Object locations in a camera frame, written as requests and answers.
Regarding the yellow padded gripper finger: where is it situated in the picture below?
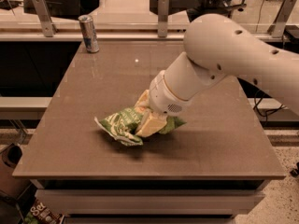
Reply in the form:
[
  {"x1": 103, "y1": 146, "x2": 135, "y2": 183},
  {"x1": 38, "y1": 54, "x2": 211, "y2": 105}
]
[
  {"x1": 135, "y1": 111, "x2": 167, "y2": 137},
  {"x1": 134, "y1": 90, "x2": 150, "y2": 113}
]

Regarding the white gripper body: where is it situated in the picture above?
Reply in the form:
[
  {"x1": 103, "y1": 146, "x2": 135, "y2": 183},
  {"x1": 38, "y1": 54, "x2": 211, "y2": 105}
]
[{"x1": 149, "y1": 70, "x2": 191, "y2": 116}]

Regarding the green jalapeno chip bag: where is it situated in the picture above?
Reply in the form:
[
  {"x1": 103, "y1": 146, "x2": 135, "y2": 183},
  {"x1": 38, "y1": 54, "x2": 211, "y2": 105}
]
[{"x1": 94, "y1": 107, "x2": 185, "y2": 147}]

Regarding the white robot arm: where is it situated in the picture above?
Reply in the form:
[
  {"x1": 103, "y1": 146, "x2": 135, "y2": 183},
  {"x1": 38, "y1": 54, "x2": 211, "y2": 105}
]
[{"x1": 135, "y1": 14, "x2": 299, "y2": 137}]

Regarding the silver blue redbull can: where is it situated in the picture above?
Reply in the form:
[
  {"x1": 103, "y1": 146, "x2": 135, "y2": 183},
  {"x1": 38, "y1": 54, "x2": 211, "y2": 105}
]
[{"x1": 78, "y1": 15, "x2": 99, "y2": 53}]

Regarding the brown snack bag on floor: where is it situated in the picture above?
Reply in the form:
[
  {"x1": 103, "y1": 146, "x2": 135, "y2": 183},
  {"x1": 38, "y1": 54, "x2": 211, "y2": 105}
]
[{"x1": 24, "y1": 200, "x2": 64, "y2": 224}]

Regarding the dark bin with hole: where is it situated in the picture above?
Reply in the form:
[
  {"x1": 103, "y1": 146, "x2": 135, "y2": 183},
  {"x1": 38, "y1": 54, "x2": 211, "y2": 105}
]
[{"x1": 0, "y1": 144, "x2": 36, "y2": 209}]

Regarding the black cable on floor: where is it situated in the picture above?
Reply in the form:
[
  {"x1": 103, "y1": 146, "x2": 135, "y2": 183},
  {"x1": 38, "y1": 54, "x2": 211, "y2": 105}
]
[{"x1": 252, "y1": 89, "x2": 289, "y2": 119}]

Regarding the middle metal railing bracket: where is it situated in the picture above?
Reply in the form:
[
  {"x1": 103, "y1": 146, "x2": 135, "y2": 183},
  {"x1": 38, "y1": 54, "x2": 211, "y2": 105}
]
[{"x1": 157, "y1": 0, "x2": 169, "y2": 37}]

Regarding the metal railing bracket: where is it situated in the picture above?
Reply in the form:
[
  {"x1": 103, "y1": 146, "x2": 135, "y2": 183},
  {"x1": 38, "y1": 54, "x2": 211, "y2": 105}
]
[
  {"x1": 157, "y1": 0, "x2": 169, "y2": 37},
  {"x1": 32, "y1": 0, "x2": 56, "y2": 37},
  {"x1": 268, "y1": 0, "x2": 297, "y2": 38}
]

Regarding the right metal railing bracket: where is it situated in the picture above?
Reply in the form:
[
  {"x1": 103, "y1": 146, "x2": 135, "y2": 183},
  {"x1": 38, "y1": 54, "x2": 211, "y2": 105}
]
[{"x1": 268, "y1": 0, "x2": 297, "y2": 38}]

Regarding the left metal railing bracket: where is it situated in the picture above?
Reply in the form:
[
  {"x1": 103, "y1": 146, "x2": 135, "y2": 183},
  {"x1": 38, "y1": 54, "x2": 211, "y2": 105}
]
[{"x1": 32, "y1": 0, "x2": 56, "y2": 37}]

